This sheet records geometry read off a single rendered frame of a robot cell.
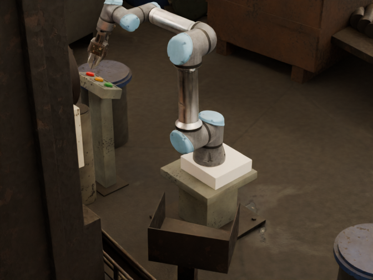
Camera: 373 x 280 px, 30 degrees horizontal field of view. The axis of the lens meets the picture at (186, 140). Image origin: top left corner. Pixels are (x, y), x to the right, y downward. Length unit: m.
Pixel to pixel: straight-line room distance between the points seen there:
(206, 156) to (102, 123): 0.59
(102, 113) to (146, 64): 1.55
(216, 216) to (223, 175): 0.26
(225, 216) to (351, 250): 0.86
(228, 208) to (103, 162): 0.69
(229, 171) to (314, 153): 0.96
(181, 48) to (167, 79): 1.92
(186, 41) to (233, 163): 0.68
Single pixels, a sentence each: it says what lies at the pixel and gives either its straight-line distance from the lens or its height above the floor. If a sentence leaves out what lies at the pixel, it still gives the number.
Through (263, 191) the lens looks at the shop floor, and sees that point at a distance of 3.62.
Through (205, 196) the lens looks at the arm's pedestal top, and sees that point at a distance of 3.06.
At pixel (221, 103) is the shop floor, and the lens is 4.40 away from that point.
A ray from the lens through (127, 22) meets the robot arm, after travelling 3.06.
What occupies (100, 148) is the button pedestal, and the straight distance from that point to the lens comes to 3.51.
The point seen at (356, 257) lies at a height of 0.43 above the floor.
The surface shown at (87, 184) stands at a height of 0.13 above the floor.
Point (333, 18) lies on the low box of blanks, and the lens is 4.59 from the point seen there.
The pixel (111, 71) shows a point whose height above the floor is 0.43.
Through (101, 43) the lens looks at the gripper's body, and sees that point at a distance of 3.19.
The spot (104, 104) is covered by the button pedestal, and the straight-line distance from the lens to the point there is 3.38.
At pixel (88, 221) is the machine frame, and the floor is 0.87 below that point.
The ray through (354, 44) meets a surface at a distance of 4.55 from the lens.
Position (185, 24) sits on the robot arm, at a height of 0.98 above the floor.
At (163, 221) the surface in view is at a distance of 2.42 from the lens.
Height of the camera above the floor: 2.12
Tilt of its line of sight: 32 degrees down
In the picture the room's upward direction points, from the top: straight up
